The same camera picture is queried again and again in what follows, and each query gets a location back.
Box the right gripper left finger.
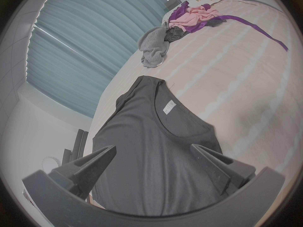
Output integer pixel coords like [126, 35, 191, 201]
[50, 145, 117, 201]

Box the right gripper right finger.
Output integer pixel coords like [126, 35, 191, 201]
[190, 144, 256, 196]

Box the black T-shirt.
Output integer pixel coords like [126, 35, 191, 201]
[91, 75, 224, 217]

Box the bed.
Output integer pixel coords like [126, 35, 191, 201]
[83, 0, 303, 212]

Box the pile of clothes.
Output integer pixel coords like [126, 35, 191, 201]
[163, 0, 289, 52]

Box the black chest of drawers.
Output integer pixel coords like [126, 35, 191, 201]
[61, 129, 89, 166]

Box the round white mirror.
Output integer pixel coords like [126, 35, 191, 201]
[42, 157, 59, 170]

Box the blue-green curtain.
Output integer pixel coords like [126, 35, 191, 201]
[25, 27, 116, 119]
[36, 0, 171, 76]

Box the grey garment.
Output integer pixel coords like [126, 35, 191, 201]
[138, 26, 170, 68]

